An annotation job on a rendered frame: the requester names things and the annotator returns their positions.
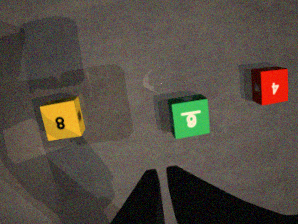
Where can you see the green block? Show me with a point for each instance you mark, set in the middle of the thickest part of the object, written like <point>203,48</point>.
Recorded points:
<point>189,116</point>

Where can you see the red block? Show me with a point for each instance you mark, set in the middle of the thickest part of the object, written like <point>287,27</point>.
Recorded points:
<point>269,85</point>

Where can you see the yellow block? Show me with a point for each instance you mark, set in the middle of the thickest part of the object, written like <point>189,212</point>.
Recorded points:
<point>62,118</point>

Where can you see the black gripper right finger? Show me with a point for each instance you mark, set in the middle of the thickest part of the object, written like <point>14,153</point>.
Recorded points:
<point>198,202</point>

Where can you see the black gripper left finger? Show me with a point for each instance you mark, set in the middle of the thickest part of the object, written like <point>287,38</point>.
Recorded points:
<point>144,204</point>

